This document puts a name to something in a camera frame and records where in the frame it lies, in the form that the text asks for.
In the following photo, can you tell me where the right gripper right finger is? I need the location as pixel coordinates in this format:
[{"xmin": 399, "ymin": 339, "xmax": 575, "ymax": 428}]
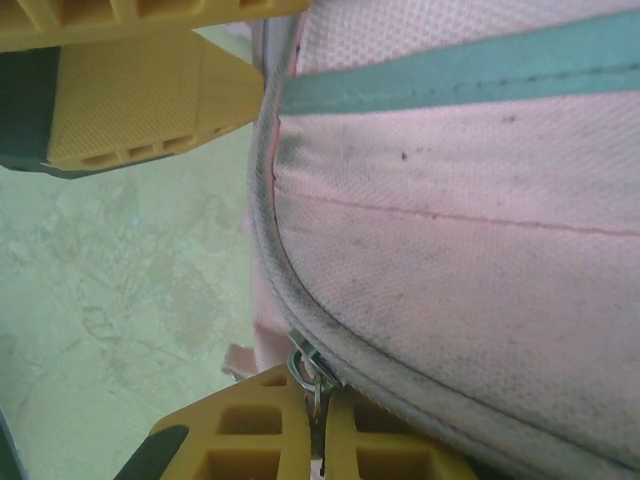
[{"xmin": 113, "ymin": 362, "xmax": 479, "ymax": 480}]

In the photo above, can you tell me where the pink school backpack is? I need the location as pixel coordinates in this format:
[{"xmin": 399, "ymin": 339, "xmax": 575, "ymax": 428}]
[{"xmin": 222, "ymin": 0, "xmax": 640, "ymax": 480}]

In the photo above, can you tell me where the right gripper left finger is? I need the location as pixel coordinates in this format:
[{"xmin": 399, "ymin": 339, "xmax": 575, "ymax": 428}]
[{"xmin": 0, "ymin": 0, "xmax": 312, "ymax": 182}]

